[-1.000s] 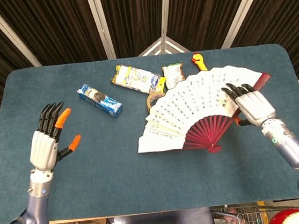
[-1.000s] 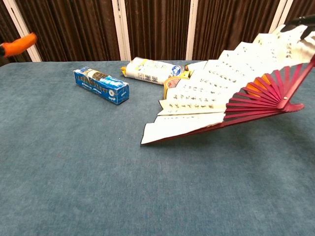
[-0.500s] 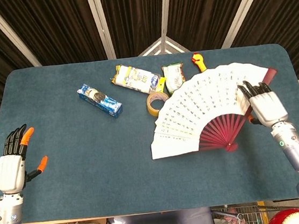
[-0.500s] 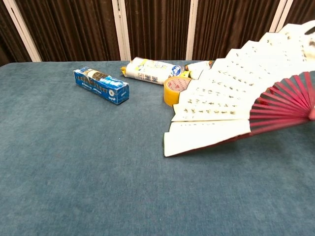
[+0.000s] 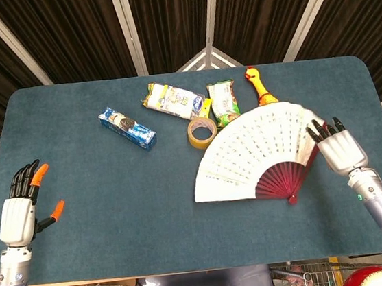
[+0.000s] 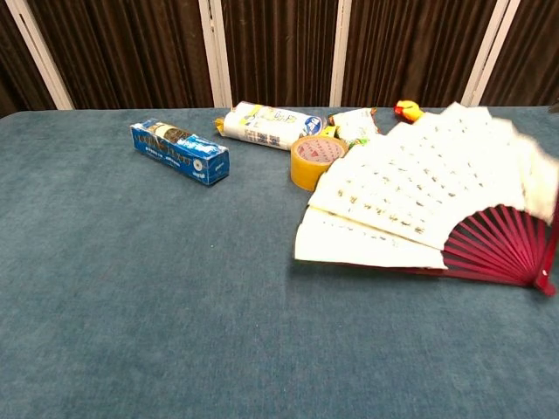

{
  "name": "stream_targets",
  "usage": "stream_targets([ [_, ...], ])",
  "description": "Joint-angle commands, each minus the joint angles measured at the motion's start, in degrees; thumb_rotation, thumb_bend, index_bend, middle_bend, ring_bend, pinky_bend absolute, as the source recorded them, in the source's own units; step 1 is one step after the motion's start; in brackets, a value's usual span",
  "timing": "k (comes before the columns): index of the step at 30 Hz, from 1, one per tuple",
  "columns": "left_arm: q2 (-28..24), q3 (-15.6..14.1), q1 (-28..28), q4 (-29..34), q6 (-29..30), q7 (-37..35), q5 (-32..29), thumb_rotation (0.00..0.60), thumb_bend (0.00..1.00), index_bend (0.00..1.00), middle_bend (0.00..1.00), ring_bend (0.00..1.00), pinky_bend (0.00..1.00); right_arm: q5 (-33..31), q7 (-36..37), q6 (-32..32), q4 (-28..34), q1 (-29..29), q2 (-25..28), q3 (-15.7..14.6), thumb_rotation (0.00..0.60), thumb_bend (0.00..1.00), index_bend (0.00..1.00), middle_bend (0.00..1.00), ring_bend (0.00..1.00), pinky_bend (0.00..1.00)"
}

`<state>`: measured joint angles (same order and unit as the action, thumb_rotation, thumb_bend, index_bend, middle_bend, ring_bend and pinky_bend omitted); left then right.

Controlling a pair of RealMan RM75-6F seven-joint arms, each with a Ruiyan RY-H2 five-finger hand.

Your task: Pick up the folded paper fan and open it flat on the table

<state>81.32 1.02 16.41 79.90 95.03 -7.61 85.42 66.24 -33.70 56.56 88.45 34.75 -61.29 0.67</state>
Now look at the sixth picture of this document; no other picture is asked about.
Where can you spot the red ribbed white paper fan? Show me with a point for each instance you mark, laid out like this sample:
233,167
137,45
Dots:
415,187

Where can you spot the yellow packing tape roll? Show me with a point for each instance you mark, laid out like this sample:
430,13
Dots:
305,170

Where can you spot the white and yellow snack packet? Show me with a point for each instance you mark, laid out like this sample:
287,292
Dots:
266,124

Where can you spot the green and white snack packet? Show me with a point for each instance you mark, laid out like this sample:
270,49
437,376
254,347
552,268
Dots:
354,124

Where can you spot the blue cookie box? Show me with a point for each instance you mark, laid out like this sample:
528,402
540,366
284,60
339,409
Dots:
179,153

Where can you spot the brown pleated curtain panel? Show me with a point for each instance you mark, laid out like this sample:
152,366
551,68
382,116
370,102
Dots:
528,57
13,65
131,52
279,52
410,52

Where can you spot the yellow rubber chicken toy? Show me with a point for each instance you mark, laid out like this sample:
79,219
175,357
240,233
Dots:
408,109

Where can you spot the blue felt table cover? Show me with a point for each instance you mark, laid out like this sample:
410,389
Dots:
131,283

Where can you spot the white screen frame post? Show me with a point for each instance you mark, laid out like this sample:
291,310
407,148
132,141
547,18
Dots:
341,52
40,57
485,52
216,52

